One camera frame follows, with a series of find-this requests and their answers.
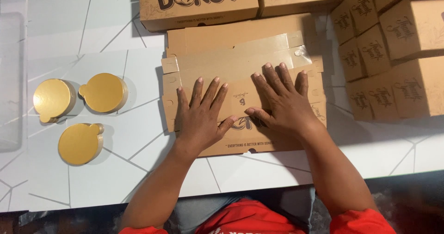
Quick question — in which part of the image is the person's left hand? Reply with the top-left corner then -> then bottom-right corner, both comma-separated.
176,76 -> 239,155

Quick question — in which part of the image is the person's right hand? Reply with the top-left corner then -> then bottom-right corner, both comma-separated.
245,62 -> 321,141

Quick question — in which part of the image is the brown cardboard box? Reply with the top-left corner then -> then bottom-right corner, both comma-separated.
161,31 -> 327,158

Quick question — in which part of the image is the pile of flat cardboard sheets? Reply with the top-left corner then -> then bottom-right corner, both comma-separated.
166,13 -> 329,59

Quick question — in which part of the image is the stack of gold cake boards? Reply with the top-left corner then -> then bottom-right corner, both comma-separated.
78,73 -> 128,114
33,78 -> 77,124
58,123 -> 105,166

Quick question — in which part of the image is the person's red shirt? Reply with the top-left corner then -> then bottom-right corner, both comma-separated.
119,198 -> 397,234

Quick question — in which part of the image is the long assembled brown printed box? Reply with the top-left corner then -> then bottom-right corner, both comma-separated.
257,0 -> 360,18
138,0 -> 260,33

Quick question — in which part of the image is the stack of small brown boxes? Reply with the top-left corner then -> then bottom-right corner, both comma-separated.
330,0 -> 444,122

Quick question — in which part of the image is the clear plastic container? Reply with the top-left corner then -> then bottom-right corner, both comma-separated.
0,0 -> 29,153

